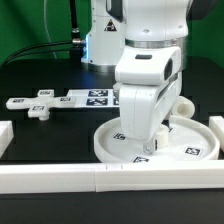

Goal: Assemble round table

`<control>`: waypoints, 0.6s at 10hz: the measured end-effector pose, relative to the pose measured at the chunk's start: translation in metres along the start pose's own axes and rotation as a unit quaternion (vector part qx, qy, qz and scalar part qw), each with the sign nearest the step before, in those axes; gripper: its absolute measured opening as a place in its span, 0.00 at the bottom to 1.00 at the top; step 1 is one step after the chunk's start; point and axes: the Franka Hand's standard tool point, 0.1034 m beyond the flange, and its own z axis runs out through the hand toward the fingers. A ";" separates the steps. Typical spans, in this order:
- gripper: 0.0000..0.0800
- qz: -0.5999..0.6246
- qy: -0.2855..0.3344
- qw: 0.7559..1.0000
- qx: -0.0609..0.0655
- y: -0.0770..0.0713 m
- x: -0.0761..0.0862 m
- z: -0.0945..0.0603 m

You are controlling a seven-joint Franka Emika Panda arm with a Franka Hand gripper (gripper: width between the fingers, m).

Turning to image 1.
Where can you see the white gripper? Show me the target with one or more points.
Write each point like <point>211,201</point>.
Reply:
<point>150,82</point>

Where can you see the white round table top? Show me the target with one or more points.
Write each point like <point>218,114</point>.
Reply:
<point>184,140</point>

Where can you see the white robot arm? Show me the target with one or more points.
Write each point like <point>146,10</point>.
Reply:
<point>144,43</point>

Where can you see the white front fence bar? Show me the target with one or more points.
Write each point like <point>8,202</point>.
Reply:
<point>103,177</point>

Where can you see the white right fence block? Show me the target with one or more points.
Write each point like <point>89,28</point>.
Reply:
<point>216,124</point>

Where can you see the white fence block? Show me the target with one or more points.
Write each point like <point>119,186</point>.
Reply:
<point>6,135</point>
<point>216,124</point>

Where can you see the white marker sheet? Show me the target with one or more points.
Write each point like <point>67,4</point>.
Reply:
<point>94,98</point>

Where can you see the white cross-shaped table base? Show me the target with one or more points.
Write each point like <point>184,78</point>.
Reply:
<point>39,106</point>

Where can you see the white left fence block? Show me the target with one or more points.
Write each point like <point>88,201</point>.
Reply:
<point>6,135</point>

